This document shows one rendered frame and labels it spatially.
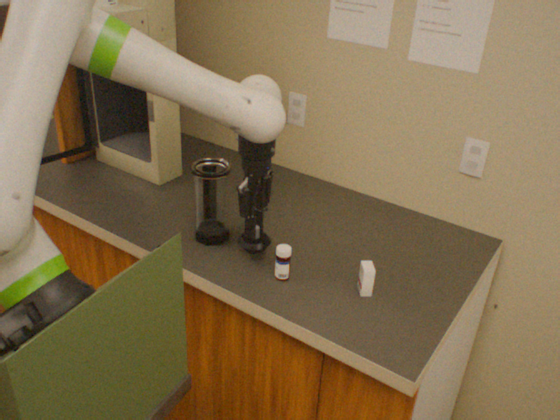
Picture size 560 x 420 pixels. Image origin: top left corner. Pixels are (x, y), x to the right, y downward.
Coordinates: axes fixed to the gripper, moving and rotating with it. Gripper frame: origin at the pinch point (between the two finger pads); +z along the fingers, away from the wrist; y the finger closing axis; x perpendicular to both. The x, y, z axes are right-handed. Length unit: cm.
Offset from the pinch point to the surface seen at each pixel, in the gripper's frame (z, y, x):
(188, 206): 10.4, -9.5, -32.7
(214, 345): 35.0, 13.4, -2.9
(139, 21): -44, -10, -50
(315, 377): 26.4, 13.5, 29.8
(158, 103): -18, -16, -50
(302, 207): 10.3, -32.0, -4.3
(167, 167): 5, -18, -50
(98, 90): -16, -15, -78
